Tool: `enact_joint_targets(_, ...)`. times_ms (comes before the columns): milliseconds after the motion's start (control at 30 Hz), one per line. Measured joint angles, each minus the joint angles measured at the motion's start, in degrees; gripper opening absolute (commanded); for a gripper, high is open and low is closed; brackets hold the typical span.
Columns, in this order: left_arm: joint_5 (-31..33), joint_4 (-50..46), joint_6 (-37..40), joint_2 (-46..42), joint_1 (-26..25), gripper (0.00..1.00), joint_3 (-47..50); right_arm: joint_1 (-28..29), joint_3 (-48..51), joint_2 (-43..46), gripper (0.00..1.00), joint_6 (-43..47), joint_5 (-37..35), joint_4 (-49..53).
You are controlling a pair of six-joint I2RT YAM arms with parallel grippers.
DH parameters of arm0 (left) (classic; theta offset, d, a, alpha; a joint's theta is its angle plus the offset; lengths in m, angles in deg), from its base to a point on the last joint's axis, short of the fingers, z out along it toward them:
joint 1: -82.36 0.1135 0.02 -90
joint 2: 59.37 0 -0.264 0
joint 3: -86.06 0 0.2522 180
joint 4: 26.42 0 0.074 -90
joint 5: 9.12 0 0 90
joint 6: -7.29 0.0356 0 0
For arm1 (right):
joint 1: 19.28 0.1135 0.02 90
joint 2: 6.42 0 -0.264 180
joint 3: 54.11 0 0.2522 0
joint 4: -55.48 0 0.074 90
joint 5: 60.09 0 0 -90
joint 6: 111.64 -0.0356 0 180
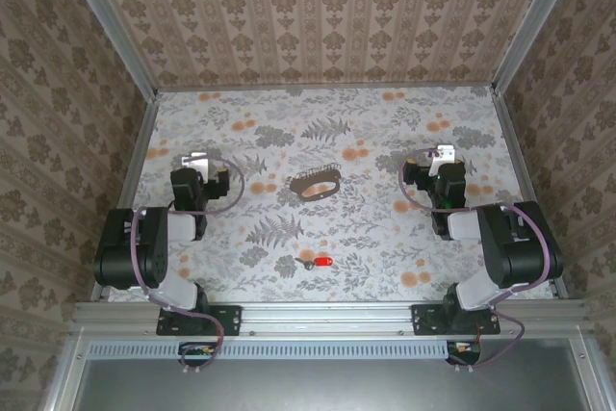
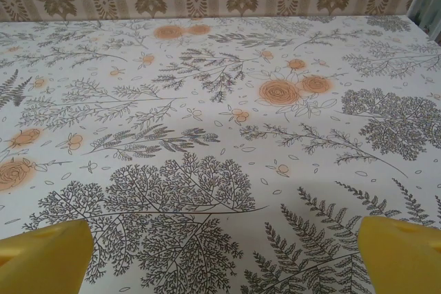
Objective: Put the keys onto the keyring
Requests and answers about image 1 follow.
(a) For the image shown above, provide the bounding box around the floral patterned table cover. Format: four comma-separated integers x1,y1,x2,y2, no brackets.
103,86,554,304

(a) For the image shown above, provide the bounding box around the small connector plug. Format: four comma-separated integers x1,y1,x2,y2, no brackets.
181,343,217,359
447,340,482,364

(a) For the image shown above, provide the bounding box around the grey metal sheet panel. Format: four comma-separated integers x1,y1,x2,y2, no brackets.
71,357,593,411

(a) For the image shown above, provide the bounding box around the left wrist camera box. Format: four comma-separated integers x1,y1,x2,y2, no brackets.
180,151,212,182

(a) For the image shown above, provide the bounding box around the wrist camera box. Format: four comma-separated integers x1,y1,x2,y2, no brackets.
180,151,212,182
428,143,456,167

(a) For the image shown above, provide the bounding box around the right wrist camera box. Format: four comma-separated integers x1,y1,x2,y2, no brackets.
428,143,456,167

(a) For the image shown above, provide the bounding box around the aluminium side rail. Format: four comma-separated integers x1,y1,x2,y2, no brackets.
490,86,569,299
90,90,160,301

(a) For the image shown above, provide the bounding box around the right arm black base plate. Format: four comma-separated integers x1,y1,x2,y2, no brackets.
411,303,501,337

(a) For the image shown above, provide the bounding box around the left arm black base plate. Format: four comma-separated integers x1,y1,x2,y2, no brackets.
156,303,243,337

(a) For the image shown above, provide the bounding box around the aluminium frame rail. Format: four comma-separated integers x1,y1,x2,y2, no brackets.
71,301,591,335

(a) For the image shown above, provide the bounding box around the aluminium corner post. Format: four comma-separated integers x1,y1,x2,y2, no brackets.
490,0,586,94
56,0,159,99

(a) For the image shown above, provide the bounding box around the grey slotted cable duct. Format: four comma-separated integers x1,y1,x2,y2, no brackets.
89,339,456,360

